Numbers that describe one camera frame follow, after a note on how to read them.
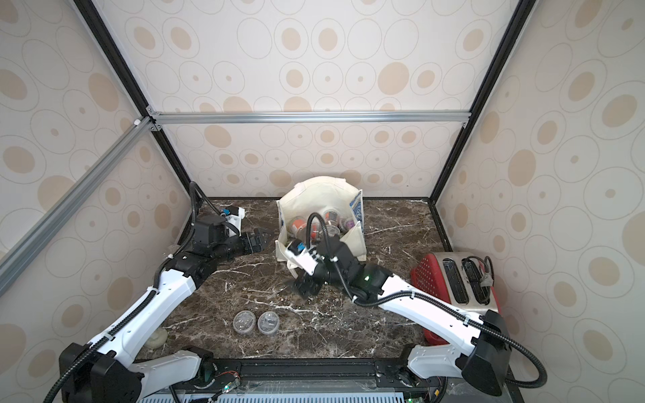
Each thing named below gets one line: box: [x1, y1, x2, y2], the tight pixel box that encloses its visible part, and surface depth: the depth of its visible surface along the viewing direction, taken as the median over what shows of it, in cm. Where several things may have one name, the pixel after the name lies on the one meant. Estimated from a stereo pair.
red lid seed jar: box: [287, 215, 308, 234], surface depth 96 cm
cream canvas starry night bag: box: [274, 175, 367, 262], surface depth 90 cm
